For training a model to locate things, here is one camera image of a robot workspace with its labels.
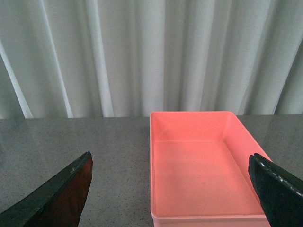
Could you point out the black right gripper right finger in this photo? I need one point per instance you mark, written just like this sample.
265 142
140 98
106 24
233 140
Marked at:
280 192

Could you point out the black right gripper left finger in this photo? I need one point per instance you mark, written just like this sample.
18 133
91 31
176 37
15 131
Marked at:
59 202

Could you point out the pink plastic tray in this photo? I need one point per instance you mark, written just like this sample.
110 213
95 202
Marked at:
199 171

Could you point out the white pleated curtain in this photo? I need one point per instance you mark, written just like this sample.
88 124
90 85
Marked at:
120 58

